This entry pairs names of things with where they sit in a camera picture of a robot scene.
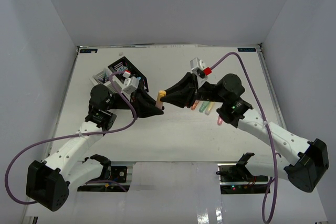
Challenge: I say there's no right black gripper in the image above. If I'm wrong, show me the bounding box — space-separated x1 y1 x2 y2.
160 73 226 109

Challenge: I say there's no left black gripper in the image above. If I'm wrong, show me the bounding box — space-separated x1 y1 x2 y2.
107 84 164 120

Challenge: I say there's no pink orange-tip highlighter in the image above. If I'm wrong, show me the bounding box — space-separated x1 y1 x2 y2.
155 90 166 109

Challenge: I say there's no blue gel pen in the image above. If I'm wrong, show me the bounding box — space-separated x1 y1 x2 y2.
103 68 109 82

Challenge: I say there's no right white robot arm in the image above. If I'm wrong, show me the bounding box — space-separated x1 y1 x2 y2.
161 72 329 193

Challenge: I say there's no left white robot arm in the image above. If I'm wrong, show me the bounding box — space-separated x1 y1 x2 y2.
26 84 163 211

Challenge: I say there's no orange highlighter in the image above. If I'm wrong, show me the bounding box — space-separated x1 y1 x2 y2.
191 100 199 110

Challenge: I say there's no green highlighter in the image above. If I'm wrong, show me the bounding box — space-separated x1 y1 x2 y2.
199 101 209 113

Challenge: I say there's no pale yellow highlighter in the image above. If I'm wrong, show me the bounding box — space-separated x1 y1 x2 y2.
205 102 215 115

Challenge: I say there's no black mesh pen holder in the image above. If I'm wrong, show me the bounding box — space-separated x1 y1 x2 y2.
108 56 149 92

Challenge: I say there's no white slotted pen holder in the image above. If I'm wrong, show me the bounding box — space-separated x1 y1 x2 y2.
89 68 123 93

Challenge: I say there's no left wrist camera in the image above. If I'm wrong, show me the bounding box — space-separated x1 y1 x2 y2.
122 70 139 94

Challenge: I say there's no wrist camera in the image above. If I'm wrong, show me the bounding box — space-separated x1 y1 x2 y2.
190 58 212 79
122 70 139 94

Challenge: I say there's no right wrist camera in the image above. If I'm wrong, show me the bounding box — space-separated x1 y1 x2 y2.
190 58 212 79

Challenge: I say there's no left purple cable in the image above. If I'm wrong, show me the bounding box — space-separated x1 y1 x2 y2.
5 71 139 205

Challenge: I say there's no purple cable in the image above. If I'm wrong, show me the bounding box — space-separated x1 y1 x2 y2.
5 71 139 205
209 51 283 222

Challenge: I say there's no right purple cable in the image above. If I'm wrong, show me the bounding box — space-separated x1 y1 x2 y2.
209 51 283 222

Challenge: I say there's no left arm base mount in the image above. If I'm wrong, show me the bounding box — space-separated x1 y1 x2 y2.
77 166 131 193

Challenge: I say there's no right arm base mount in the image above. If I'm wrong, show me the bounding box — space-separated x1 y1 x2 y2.
216 164 269 195

